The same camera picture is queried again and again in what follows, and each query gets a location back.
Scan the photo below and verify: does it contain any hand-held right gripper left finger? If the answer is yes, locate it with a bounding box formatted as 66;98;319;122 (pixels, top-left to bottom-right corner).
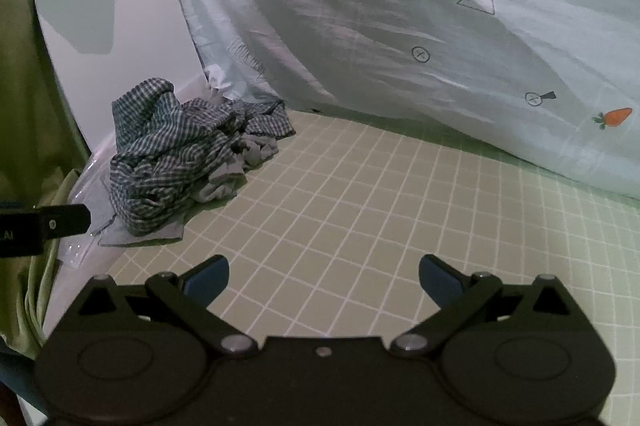
76;255;261;359

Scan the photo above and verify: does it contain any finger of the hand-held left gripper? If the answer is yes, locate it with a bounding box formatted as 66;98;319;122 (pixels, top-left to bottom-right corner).
42;204;92;241

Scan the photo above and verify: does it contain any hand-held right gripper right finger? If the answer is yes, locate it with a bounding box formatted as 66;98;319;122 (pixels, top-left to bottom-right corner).
390;255;583;359

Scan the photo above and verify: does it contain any blue checked shirt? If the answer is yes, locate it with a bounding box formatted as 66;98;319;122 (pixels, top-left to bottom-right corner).
109;77;296;237

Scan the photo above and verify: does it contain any green cloth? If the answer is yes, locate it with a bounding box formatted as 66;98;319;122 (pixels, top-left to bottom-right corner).
0;0;96;357

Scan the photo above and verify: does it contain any grey garment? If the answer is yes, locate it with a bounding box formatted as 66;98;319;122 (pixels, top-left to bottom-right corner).
97;132;280;247

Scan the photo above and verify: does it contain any white bed board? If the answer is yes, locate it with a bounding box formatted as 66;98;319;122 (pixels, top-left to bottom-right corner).
30;0;211;307

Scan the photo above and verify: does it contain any carrot print quilt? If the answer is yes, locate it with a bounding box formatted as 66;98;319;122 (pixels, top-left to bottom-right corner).
160;0;640;199

